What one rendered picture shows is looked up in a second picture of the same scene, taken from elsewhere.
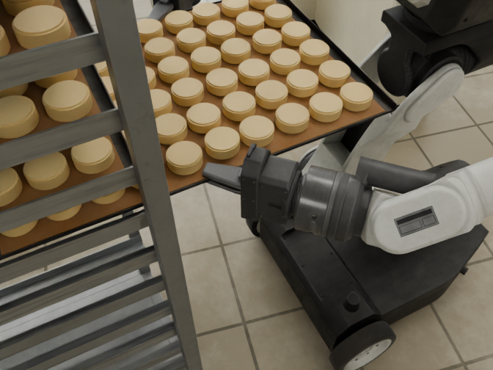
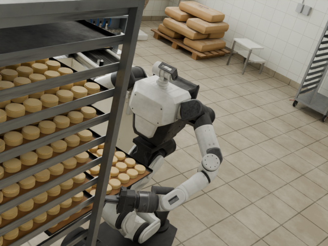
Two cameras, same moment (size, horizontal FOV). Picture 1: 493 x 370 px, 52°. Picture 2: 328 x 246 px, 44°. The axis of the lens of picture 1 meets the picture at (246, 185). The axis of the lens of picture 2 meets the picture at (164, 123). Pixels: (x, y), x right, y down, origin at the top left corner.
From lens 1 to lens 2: 108 cm
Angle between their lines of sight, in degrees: 34
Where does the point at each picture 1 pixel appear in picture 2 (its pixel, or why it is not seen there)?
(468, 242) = (170, 235)
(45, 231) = (62, 224)
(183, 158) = not seen: hidden behind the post
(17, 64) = (86, 166)
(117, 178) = (90, 200)
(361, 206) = (156, 199)
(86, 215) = (72, 217)
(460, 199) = (182, 191)
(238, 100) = not seen: hidden behind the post
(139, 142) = (104, 185)
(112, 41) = (109, 158)
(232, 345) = not seen: outside the picture
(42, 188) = (66, 207)
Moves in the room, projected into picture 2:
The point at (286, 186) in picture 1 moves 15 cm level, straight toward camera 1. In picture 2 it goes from (134, 196) to (146, 223)
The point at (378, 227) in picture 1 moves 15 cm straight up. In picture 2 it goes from (164, 203) to (173, 174)
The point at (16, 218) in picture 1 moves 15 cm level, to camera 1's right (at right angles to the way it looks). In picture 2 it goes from (65, 215) to (105, 209)
